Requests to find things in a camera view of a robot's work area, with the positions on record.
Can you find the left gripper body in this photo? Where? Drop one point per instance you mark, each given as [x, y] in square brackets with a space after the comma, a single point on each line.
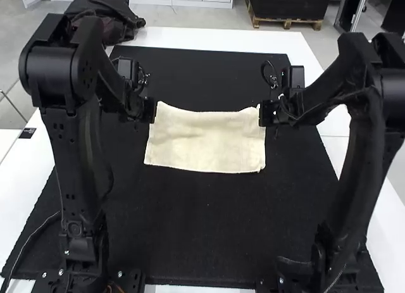
[142, 108]

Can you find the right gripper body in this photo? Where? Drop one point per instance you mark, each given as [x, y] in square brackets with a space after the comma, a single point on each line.
[272, 113]

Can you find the pale towel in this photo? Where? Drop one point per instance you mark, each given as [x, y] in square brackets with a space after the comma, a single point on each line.
[205, 141]

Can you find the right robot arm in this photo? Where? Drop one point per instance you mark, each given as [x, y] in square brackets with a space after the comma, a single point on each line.
[357, 166]

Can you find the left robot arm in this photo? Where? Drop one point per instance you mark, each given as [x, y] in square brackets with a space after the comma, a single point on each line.
[82, 147]

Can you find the wooden pallet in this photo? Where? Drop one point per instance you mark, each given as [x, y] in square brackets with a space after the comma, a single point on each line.
[284, 21]

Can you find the black cloth heap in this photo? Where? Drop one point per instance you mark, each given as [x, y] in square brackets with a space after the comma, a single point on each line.
[120, 11]

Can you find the black crate stack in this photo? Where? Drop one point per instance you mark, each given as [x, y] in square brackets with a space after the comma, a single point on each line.
[288, 3]

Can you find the black mat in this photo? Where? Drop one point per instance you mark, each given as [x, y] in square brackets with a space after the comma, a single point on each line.
[205, 217]

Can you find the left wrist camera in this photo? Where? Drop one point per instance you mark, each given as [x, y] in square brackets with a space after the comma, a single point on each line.
[126, 68]

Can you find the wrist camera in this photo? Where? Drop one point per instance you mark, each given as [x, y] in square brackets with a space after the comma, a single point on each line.
[126, 68]
[296, 75]

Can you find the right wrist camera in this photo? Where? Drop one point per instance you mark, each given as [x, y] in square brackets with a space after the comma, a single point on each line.
[296, 75]

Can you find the metal frame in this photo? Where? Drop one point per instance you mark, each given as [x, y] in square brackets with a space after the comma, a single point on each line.
[349, 11]

